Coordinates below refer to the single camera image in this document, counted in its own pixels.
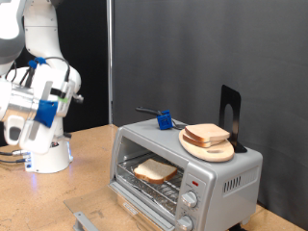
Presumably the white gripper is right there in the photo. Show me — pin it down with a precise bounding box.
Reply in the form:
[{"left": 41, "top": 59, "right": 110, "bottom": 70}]
[{"left": 18, "top": 64, "right": 85, "bottom": 156}]

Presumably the spatula with blue grip block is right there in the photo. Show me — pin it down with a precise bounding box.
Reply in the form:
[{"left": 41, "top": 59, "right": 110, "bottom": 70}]
[{"left": 135, "top": 106, "right": 189, "bottom": 131}]

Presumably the thick white bread slice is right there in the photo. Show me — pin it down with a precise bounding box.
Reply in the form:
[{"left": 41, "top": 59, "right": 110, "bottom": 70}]
[{"left": 133, "top": 158, "right": 178, "bottom": 185}]

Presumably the glass oven door with handle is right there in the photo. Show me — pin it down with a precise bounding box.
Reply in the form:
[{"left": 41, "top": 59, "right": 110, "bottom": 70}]
[{"left": 63, "top": 184, "right": 167, "bottom": 231}]

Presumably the silver oven timer knob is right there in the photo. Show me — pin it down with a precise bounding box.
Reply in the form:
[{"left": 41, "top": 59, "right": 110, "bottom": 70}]
[{"left": 176, "top": 215, "right": 194, "bottom": 231}]

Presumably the silver oven temperature knob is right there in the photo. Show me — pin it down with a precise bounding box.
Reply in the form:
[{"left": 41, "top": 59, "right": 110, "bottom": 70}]
[{"left": 181, "top": 191, "right": 199, "bottom": 209}]

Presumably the silver toaster oven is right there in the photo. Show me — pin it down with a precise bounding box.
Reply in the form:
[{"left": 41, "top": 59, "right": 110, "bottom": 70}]
[{"left": 110, "top": 115, "right": 264, "bottom": 231}]

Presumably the vertical metal pole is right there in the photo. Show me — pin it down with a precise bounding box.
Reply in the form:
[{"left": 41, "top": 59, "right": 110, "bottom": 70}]
[{"left": 106, "top": 0, "right": 115, "bottom": 125}]

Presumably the black curtain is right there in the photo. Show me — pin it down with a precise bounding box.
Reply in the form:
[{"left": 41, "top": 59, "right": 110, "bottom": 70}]
[{"left": 0, "top": 0, "right": 110, "bottom": 147}]

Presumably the oval wooden cutting board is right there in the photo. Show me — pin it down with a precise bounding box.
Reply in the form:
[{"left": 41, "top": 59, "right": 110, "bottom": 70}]
[{"left": 178, "top": 128, "right": 236, "bottom": 163}]

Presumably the grey backdrop fabric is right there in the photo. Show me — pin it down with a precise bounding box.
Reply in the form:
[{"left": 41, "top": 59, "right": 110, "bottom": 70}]
[{"left": 113, "top": 0, "right": 308, "bottom": 230}]

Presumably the black metal bookend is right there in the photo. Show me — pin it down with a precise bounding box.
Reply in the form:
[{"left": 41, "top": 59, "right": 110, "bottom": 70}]
[{"left": 218, "top": 84, "right": 248, "bottom": 154}]

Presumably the base cable with metal connector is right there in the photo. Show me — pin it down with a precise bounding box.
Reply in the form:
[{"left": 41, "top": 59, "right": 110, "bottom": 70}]
[{"left": 0, "top": 148, "right": 32, "bottom": 157}]

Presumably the plain black base cable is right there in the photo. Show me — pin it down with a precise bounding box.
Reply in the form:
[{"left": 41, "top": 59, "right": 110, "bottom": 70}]
[{"left": 0, "top": 157, "right": 27, "bottom": 164}]

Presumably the metal wire oven rack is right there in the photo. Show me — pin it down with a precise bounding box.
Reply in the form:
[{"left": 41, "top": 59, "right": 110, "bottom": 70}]
[{"left": 116, "top": 152, "right": 185, "bottom": 211}]

